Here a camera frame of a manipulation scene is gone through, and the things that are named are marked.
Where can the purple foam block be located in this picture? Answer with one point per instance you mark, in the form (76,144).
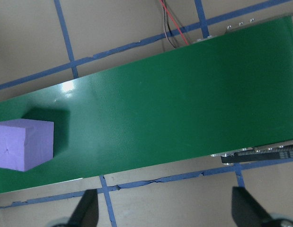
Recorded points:
(23,144)

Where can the green conveyor belt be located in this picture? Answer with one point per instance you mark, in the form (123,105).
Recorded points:
(172,106)

